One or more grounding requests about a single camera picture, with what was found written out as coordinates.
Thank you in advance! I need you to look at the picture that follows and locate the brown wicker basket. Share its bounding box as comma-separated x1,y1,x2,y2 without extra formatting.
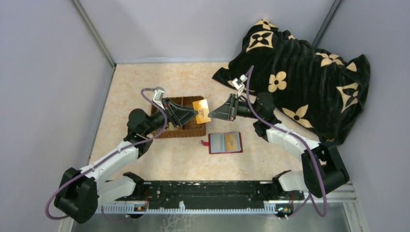
159,96,206,139

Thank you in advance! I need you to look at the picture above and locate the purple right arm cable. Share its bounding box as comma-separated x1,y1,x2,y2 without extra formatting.
244,65,329,218

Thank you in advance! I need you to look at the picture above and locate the black floral blanket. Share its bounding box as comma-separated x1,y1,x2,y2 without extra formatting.
213,19,371,145

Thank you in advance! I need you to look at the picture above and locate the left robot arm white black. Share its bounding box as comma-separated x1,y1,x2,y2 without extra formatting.
45,98,198,224

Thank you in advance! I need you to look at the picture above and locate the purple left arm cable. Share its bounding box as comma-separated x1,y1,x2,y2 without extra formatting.
44,88,168,221

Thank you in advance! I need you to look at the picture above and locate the aluminium frame rail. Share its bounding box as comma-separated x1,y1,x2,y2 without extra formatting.
65,181,358,215

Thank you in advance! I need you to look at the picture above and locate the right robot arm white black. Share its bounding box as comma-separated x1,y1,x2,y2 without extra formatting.
208,92,350,198

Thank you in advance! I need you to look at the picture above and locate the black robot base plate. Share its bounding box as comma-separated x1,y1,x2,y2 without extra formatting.
119,181,305,210

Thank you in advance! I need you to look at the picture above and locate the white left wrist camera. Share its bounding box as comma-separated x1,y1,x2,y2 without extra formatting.
153,86,165,109

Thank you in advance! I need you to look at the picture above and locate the red leather card holder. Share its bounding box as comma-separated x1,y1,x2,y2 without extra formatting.
201,132,243,154

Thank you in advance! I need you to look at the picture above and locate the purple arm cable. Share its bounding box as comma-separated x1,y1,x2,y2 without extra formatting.
44,88,168,221
244,65,329,218

